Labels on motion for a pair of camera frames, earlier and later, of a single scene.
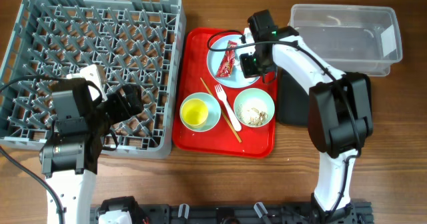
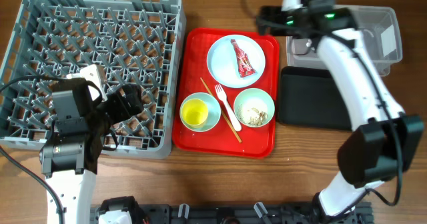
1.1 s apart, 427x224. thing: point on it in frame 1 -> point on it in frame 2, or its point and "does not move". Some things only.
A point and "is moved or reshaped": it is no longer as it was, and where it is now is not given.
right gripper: x=249 y=71 -> x=271 y=15
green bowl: x=254 y=107 does not move
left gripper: x=124 y=112 does not move
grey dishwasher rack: x=137 y=39 does not move
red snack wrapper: x=226 y=68 is moved or reshaped
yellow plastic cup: x=195 y=113 does not move
